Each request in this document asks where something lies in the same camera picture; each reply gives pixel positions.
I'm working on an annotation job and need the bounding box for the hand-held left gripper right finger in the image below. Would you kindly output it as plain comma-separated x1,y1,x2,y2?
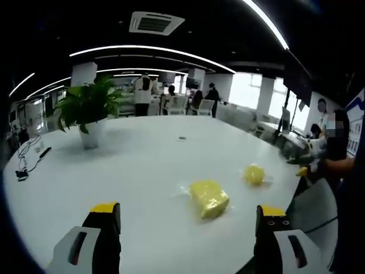
253,204,323,274

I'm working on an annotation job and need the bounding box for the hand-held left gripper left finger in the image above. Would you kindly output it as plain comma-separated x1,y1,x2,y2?
45,202,122,274

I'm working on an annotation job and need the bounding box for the round yellow silicone block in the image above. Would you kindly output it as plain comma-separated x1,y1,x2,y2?
244,163,266,186

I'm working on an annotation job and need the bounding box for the rectangular yellow silicone block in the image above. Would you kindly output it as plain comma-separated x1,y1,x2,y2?
189,179,230,220

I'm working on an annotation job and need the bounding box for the grey chair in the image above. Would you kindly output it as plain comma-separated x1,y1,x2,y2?
286,178,339,271

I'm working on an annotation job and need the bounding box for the large black hanging screen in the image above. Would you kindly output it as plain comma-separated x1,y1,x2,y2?
283,49,314,101

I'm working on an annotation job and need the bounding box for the white office chair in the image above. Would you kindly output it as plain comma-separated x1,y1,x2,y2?
166,95,186,115
198,99,216,116

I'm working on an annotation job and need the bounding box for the green potted plant white pot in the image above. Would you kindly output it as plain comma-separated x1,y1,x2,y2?
54,74,126,150

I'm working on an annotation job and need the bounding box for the hanging dark screen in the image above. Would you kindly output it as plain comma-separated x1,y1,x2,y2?
158,71,177,84

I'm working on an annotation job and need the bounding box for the ceiling air conditioner vent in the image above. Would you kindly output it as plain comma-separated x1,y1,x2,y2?
128,11,185,37

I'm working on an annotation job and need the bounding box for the blue white wall board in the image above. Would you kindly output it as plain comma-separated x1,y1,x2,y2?
344,87,365,158

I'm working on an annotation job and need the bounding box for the thin dark cable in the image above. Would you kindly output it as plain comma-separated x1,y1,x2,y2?
301,215,338,233

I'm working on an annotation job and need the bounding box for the white cable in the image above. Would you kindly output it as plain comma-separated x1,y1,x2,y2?
17,134,43,172

